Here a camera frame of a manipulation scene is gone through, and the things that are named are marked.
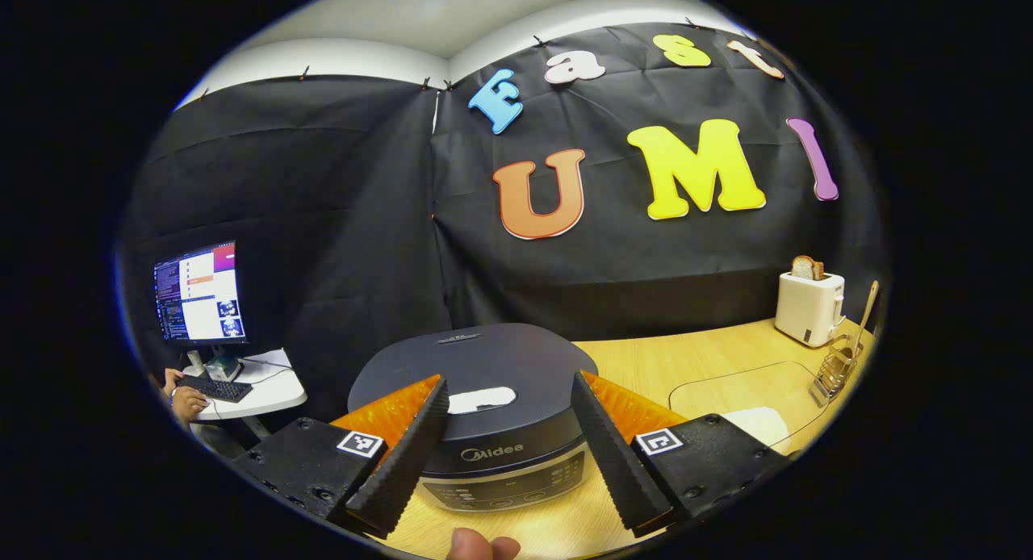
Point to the dark grey rice cooker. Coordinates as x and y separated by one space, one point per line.
500 358

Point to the small teal box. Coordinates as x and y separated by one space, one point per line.
223 368

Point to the wooden spoon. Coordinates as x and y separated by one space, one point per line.
867 310

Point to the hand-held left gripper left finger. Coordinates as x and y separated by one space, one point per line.
403 467

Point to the white toaster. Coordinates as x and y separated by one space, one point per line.
807 310

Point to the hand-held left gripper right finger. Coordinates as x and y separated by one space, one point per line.
613 463

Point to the white side table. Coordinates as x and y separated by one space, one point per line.
274 386

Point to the black keyboard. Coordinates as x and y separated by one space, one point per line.
215 388

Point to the toast bread slice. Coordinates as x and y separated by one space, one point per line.
805 268

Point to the clear plastic container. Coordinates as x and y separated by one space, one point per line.
726 382

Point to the computer monitor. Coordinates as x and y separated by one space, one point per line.
202 294

